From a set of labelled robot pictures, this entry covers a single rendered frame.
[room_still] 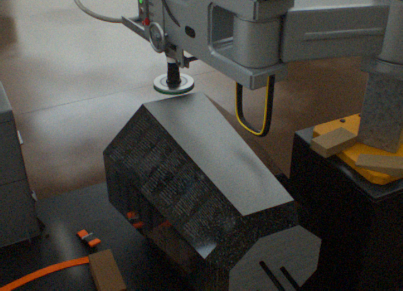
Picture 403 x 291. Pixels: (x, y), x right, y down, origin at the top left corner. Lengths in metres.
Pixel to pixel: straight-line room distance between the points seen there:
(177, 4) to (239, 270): 1.17
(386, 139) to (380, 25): 0.56
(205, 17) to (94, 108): 2.39
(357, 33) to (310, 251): 0.89
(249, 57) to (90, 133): 2.26
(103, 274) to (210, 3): 1.43
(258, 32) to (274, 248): 0.82
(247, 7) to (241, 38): 0.14
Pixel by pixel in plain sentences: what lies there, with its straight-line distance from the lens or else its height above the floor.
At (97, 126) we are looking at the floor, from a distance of 4.16.
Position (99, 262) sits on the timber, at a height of 0.13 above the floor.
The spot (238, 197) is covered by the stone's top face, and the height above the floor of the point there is 0.82.
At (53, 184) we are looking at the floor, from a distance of 3.59.
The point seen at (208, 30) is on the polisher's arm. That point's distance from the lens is 2.20.
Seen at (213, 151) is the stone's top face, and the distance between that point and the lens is 2.29.
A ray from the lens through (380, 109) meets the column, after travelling 2.43.
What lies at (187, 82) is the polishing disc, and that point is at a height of 0.88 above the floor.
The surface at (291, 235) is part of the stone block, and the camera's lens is 2.03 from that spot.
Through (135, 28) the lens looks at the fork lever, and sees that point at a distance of 2.89.
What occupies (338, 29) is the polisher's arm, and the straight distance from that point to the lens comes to 2.12.
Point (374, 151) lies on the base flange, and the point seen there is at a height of 0.78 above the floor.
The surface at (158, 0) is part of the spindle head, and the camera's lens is 2.50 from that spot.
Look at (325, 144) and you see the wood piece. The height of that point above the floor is 0.83.
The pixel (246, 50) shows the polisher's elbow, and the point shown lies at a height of 1.32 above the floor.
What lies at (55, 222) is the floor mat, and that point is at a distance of 3.26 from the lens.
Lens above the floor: 2.09
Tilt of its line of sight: 33 degrees down
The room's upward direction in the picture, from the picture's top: straight up
